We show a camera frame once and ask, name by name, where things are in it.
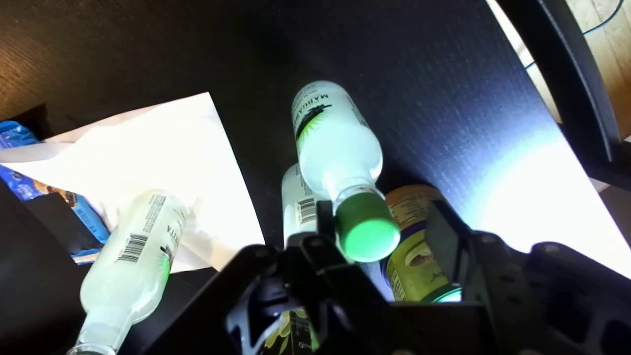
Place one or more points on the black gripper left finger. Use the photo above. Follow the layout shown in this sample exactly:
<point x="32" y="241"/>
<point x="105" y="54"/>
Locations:
<point x="326" y="220"/>

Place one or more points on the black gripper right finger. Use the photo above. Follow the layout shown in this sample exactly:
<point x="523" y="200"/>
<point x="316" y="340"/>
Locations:
<point x="454" y="243"/>

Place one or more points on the clear bottle with green cap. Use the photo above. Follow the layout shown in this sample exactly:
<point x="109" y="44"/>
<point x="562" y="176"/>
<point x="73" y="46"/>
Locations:
<point x="336" y="145"/>
<point x="131" y="277"/>
<point x="298" y="198"/>

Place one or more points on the can with green lid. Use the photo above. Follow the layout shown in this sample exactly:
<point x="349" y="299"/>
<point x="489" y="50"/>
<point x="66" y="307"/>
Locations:
<point x="411" y="257"/>

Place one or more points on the white plastic bag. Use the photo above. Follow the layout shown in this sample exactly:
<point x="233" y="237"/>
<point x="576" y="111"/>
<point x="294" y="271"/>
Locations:
<point x="164" y="151"/>

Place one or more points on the dark wooden chair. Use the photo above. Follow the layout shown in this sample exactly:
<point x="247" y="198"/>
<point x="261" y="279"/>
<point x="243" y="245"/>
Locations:
<point x="578" y="80"/>

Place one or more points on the blue snack packet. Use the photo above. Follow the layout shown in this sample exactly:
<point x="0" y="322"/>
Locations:
<point x="85" y="220"/>

